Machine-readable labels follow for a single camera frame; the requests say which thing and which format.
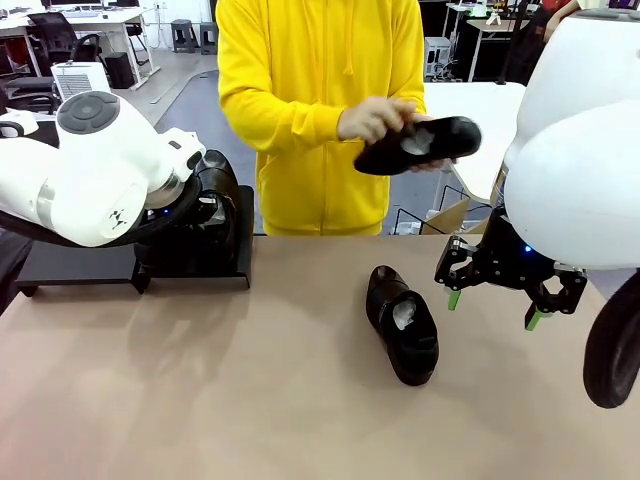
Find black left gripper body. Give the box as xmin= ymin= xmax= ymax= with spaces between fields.
xmin=189 ymin=183 xmax=230 ymax=227

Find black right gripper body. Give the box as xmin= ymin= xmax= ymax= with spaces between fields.
xmin=474 ymin=207 xmax=559 ymax=294

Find white stuffing paper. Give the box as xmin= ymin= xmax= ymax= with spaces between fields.
xmin=398 ymin=127 xmax=435 ymax=157
xmin=391 ymin=295 xmax=419 ymax=332

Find person's right forearm yellow sleeve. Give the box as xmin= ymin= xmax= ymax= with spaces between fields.
xmin=219 ymin=84 xmax=347 ymax=154

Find black metal shoe stand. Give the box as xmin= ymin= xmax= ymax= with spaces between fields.
xmin=130 ymin=184 xmax=256 ymax=294
xmin=14 ymin=243 xmax=147 ymax=299

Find person's left hand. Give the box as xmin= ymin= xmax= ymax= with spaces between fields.
xmin=408 ymin=155 xmax=460 ymax=175

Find person's right hand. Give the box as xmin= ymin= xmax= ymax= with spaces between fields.
xmin=336 ymin=96 xmax=420 ymax=145

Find person in yellow hoodie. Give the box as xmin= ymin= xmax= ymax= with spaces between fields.
xmin=215 ymin=0 xmax=429 ymax=237

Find white table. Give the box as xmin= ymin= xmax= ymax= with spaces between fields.
xmin=422 ymin=81 xmax=529 ymax=201

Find black computer tower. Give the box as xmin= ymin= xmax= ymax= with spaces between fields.
xmin=103 ymin=51 xmax=136 ymax=90

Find grey plastic stool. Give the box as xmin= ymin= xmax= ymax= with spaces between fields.
xmin=170 ymin=18 xmax=197 ymax=54
xmin=198 ymin=21 xmax=219 ymax=55

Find white air purifier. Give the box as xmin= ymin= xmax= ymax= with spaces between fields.
xmin=50 ymin=60 xmax=110 ymax=101

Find white rounded plastic device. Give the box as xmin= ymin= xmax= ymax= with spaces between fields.
xmin=0 ymin=110 xmax=39 ymax=139

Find white computer case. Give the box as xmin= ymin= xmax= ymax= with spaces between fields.
xmin=424 ymin=36 xmax=452 ymax=77

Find dark desk with white legs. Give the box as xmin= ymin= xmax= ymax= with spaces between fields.
xmin=452 ymin=17 xmax=532 ymax=84

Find white office desk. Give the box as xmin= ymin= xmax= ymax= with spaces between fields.
xmin=0 ymin=5 xmax=162 ymax=91

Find figure in red shirt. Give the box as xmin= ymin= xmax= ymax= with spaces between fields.
xmin=542 ymin=0 xmax=584 ymax=44

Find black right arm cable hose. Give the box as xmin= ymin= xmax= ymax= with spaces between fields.
xmin=582 ymin=278 xmax=640 ymax=410

